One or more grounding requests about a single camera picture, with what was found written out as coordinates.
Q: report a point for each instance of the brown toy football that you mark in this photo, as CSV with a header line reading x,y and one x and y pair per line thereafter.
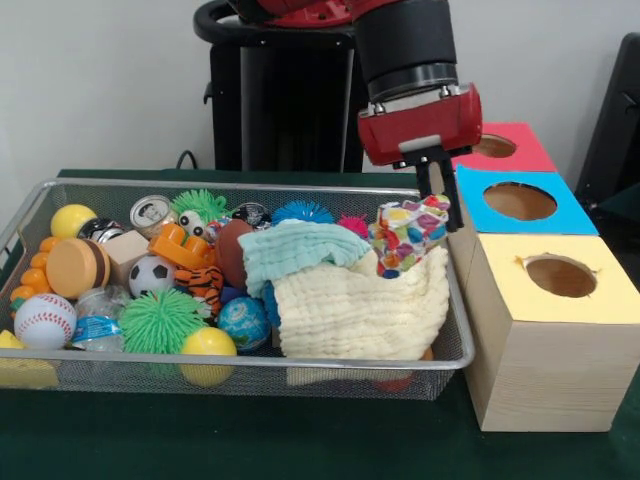
x,y
230,252

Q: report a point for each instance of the blue globe ball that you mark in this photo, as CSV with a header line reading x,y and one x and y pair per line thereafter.
x,y
242,322

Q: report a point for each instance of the small soccer ball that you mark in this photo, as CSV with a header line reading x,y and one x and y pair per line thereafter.
x,y
152,275

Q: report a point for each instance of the wooden box with three holes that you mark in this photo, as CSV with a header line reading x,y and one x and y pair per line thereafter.
x,y
550,375

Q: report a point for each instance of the black chair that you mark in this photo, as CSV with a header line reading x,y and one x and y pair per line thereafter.
x,y
615,125

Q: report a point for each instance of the plain wooden cube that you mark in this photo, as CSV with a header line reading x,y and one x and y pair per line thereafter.
x,y
125,250

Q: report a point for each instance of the colourful patterned cloth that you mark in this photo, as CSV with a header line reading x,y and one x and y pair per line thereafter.
x,y
400,235

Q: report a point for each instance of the yellow ball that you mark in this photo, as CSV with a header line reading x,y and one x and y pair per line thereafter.
x,y
207,342

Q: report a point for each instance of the light blue waffle cloth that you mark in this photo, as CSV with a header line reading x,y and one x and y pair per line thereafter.
x,y
295,245

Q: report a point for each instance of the cream waffle cloth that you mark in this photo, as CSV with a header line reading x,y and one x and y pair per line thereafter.
x,y
360,310

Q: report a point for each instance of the green cloth side table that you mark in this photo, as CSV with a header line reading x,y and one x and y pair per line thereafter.
x,y
627,197

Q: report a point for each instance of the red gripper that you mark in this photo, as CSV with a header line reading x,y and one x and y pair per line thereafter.
x,y
425,127

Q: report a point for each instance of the silver mesh bin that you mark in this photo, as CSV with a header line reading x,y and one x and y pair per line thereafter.
x,y
125,380

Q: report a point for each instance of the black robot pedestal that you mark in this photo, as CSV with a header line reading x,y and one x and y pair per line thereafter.
x,y
295,110

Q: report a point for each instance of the round wooden burger toy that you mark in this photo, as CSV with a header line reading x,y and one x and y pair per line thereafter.
x,y
75,267

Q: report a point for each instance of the green spiky rubber ball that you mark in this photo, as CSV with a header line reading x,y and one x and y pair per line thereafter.
x,y
160,320

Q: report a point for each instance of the white baseball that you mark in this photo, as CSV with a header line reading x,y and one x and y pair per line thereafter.
x,y
45,320

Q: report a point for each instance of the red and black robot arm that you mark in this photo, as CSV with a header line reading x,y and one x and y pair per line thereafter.
x,y
405,45

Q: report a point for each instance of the dark green table cloth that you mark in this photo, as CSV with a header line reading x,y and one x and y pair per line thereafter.
x,y
250,440

